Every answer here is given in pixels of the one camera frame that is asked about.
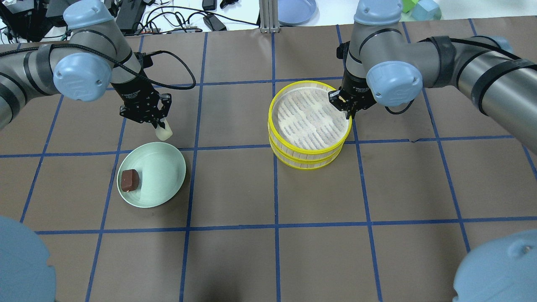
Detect pale green plate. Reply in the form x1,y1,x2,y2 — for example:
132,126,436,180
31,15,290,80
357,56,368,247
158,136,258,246
116,142,187,208

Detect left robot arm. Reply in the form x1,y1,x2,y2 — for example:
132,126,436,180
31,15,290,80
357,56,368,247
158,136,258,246
0,0,172,302

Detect blue plate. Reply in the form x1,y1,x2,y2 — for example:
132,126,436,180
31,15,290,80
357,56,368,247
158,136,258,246
277,0,317,26

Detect black power adapter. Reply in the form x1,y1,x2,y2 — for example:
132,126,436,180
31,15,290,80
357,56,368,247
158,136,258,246
203,15,227,32

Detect yellow steamer layer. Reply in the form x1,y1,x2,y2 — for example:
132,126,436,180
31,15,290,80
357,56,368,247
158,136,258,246
269,137,343,170
267,80,353,154

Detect aluminium frame post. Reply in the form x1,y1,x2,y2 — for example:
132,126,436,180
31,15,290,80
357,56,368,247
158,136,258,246
259,0,280,33

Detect blue foam cube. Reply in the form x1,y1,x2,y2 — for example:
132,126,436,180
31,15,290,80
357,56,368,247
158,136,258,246
411,0,441,21

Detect brown steamed bun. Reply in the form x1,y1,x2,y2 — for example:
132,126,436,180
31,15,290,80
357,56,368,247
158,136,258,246
120,169,140,192

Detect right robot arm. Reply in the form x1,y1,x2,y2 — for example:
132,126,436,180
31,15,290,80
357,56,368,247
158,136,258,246
328,0,537,302

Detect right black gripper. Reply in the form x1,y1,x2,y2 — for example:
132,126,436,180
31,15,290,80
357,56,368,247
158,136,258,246
328,70,377,120

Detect white steamer cloth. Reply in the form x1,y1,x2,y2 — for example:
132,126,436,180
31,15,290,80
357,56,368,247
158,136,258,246
273,86,349,148

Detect green foam cube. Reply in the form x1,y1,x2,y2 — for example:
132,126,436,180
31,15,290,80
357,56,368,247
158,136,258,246
401,0,419,13

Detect white steamed bun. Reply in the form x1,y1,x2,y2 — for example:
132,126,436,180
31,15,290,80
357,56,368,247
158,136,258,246
155,125,173,141

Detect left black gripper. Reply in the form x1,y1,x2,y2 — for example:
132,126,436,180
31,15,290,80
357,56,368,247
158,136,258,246
111,77,172,130

